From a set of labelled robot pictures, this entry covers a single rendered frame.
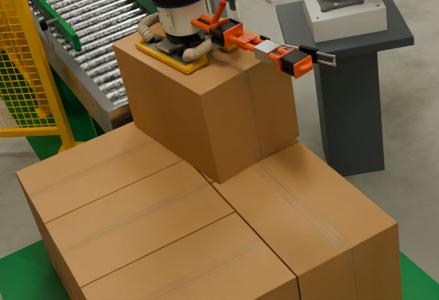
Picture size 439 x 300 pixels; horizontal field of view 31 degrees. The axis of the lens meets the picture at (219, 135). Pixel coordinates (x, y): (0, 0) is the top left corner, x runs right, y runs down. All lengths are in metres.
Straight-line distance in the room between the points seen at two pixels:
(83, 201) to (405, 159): 1.58
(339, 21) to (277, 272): 1.16
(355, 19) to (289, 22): 0.34
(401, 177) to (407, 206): 0.20
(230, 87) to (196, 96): 0.13
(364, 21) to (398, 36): 0.15
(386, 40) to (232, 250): 1.12
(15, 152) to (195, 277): 2.10
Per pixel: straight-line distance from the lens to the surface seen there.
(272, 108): 2.93
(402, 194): 3.62
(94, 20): 4.36
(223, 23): 2.78
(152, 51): 2.97
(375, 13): 3.27
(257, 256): 2.61
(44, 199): 3.11
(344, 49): 3.21
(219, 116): 2.77
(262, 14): 5.23
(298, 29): 3.40
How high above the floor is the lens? 2.35
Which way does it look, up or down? 35 degrees down
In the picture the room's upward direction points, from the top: 12 degrees counter-clockwise
